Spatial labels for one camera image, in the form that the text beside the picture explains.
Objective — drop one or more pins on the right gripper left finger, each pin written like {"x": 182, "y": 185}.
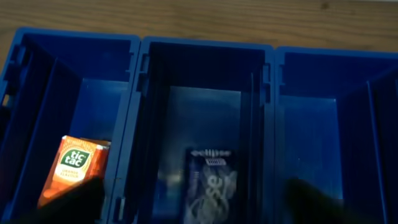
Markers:
{"x": 81, "y": 207}

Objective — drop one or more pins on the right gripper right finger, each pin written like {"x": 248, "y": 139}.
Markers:
{"x": 311, "y": 207}

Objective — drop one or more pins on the orange candy box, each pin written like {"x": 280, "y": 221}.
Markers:
{"x": 74, "y": 161}

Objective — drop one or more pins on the blue candy pack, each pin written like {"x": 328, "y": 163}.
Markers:
{"x": 211, "y": 186}

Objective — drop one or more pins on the blue tray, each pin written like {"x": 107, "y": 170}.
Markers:
{"x": 311, "y": 130}

